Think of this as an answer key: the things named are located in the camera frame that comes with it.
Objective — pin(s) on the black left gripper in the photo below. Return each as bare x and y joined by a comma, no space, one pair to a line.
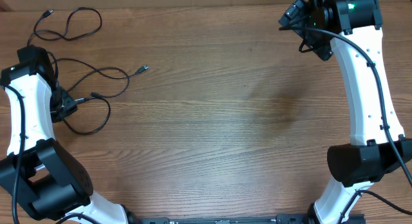
70,105

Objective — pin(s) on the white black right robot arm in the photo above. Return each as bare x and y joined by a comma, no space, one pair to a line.
351,30

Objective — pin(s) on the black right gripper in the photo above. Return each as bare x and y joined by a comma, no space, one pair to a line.
322,51

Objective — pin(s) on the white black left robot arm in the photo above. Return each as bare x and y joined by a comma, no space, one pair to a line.
40,175

